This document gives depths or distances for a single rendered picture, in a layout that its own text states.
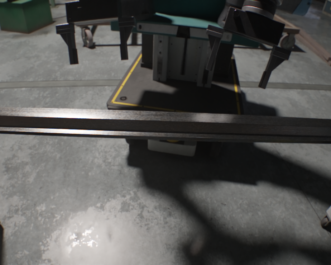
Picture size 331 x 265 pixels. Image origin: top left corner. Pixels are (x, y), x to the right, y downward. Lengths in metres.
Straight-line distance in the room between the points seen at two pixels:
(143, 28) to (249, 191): 0.96
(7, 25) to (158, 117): 3.56
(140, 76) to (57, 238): 0.96
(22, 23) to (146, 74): 2.42
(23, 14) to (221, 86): 2.77
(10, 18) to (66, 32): 3.11
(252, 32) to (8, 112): 0.52
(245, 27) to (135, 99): 0.80
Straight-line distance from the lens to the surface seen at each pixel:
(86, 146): 1.48
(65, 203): 1.25
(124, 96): 1.27
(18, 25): 3.69
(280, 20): 3.61
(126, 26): 0.62
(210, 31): 0.59
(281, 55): 0.60
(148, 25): 1.09
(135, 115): 0.41
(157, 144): 1.30
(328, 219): 1.36
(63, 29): 0.66
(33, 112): 0.47
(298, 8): 1.02
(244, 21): 0.58
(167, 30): 1.08
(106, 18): 0.62
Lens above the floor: 1.01
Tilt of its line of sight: 40 degrees down
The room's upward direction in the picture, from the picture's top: 4 degrees clockwise
